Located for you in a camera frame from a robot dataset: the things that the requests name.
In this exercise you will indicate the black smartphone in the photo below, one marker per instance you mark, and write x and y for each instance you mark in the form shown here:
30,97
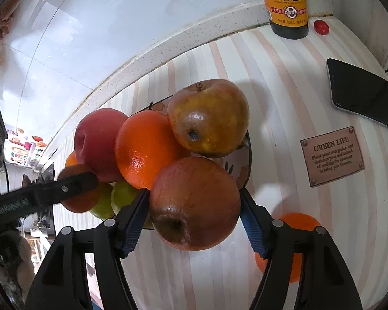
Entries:
359,93

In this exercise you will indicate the green apple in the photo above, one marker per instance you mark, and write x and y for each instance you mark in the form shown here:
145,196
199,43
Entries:
124,197
103,205

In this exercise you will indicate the oval floral plate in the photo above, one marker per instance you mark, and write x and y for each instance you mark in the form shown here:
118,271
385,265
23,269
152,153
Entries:
236,168

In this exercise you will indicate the striped cat print tablecloth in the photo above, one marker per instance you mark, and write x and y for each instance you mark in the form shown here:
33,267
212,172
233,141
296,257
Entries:
278,80

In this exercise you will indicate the red cherry tomato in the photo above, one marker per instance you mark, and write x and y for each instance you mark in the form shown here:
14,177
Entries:
321,27

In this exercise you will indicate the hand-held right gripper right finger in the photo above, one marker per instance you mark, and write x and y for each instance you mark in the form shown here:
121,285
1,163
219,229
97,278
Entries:
252,229

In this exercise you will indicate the medium orange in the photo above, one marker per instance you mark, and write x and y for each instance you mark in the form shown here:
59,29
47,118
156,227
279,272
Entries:
71,160

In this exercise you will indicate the dark red-brown fruit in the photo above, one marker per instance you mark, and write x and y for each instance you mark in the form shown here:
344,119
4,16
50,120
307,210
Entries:
84,204

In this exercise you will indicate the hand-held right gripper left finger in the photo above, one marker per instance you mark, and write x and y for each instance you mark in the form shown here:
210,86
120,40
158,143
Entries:
134,229

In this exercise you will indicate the small orange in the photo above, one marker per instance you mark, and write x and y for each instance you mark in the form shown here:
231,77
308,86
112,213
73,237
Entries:
297,225

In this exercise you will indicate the large orange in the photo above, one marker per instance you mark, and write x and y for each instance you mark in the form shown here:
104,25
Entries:
142,151

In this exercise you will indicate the brown pear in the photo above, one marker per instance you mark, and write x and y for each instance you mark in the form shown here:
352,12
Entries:
194,200
210,119

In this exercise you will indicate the red apple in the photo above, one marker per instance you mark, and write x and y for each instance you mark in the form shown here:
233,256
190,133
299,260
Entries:
97,142

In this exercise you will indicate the colourful wall sticker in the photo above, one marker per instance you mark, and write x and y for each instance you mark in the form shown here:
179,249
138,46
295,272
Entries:
22,148

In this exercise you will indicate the dark soy sauce bottle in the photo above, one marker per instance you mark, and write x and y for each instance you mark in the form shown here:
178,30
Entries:
287,13

